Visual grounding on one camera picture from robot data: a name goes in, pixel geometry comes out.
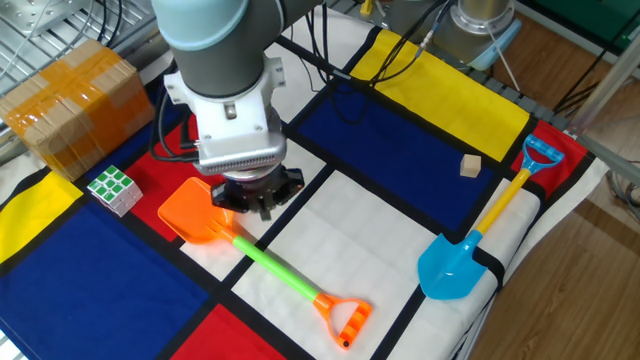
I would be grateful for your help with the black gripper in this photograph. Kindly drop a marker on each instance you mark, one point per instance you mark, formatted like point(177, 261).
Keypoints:
point(252, 192)

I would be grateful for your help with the white-edged puzzle cube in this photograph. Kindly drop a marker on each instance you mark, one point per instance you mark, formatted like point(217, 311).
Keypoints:
point(115, 192)

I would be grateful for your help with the colour-block tablecloth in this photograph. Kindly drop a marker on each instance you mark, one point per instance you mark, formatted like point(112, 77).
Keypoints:
point(100, 280)

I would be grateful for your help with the taped cardboard box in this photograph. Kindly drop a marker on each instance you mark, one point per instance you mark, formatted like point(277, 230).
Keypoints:
point(75, 105)

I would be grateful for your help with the yellow clip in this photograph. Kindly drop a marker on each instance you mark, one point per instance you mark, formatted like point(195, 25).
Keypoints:
point(366, 6)

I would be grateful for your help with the small wooden cube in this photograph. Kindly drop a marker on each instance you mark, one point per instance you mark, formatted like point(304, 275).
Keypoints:
point(470, 166)

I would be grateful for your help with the grey metal mounting base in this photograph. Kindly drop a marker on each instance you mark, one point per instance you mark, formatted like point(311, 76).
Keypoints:
point(30, 15)

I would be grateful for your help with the white wrist bracket silver box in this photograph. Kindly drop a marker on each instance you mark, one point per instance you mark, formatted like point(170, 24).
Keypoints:
point(235, 135)

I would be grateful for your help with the aluminium frame post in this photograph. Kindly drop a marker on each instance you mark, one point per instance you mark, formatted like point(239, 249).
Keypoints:
point(607, 90)

